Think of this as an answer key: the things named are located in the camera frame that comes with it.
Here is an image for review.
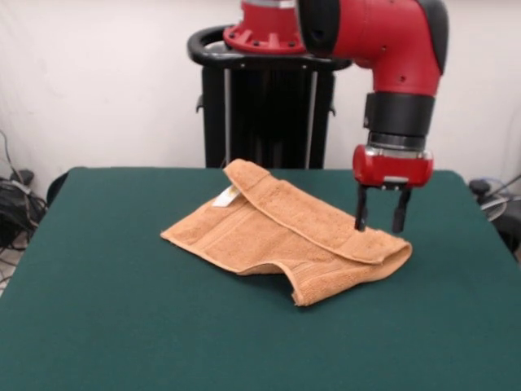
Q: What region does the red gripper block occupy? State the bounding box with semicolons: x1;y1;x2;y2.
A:
352;144;435;234

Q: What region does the black cable tangle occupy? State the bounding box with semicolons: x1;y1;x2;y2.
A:
0;130;49;252

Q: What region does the dark green table cloth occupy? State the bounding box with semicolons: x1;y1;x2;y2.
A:
0;165;521;391

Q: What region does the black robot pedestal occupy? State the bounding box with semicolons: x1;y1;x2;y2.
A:
186;24;353;169

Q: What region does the black bulky object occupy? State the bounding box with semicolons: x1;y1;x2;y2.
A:
494;211;521;252

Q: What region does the grey round stand base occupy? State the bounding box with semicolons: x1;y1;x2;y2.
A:
479;194;509;223

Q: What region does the orange terry towel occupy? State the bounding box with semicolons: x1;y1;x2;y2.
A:
160;159;414;307

